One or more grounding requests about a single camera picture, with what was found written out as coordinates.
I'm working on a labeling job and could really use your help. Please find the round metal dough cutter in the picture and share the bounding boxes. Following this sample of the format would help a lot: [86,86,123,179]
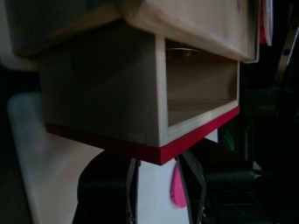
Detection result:
[166,47,202,61]

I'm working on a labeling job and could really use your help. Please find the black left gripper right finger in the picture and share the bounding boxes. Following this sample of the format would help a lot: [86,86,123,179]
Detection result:
[177,139,273,224]

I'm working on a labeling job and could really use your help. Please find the wooden drawer with red front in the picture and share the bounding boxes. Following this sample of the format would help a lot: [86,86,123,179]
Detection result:
[37,20,242,166]

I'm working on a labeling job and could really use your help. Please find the pink dough disc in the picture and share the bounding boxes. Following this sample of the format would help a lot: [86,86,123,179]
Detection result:
[170,163,189,209]

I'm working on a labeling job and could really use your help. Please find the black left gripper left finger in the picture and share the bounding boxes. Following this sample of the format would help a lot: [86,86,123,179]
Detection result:
[71,150,141,224]

